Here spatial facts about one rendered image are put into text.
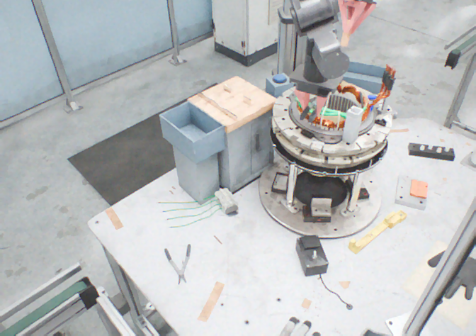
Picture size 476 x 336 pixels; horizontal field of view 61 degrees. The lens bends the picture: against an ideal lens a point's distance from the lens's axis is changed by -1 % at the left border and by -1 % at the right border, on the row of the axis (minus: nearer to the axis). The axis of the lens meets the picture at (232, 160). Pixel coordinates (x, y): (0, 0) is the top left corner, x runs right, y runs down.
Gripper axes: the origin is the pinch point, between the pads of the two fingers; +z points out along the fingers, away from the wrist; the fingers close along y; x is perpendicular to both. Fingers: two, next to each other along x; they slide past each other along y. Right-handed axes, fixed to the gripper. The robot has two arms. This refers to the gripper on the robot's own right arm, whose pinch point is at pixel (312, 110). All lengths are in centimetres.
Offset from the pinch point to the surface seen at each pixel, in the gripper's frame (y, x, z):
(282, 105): -12.5, 13.5, 11.3
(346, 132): 7.5, 6.4, 8.2
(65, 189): -152, 21, 122
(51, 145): -192, 47, 122
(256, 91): -24.3, 20.9, 14.5
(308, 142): -0.5, 1.9, 11.1
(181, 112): -41.2, 4.3, 16.9
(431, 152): 30, 50, 41
